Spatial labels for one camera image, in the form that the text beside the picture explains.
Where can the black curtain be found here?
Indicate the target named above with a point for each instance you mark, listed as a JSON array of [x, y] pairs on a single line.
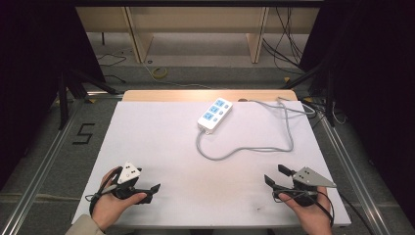
[[375, 81], [29, 81]]

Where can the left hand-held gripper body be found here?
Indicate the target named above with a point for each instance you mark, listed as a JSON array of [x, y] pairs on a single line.
[[129, 173]]

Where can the aluminium floor rail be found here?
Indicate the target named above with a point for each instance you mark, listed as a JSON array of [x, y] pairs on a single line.
[[36, 176], [355, 169]]

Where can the light wooden shelf unit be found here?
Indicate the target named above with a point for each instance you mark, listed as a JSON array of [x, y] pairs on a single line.
[[195, 19]]

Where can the black metal stand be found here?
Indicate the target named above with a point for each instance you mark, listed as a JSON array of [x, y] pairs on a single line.
[[330, 98], [63, 98]]

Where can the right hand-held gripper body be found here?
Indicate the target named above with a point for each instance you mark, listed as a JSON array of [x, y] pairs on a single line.
[[308, 178]]

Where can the white power strip blue sockets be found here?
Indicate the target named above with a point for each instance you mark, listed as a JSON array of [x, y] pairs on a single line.
[[214, 115]]

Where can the white table cover sheet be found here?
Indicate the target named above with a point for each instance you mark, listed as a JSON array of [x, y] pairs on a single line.
[[163, 147]]

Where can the person's left hand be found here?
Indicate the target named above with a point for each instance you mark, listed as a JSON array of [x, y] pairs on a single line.
[[107, 209]]

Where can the yellow tape roll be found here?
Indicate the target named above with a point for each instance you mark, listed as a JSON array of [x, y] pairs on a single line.
[[160, 72]]

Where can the person's right hand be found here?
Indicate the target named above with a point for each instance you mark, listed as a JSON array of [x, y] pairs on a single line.
[[313, 217]]

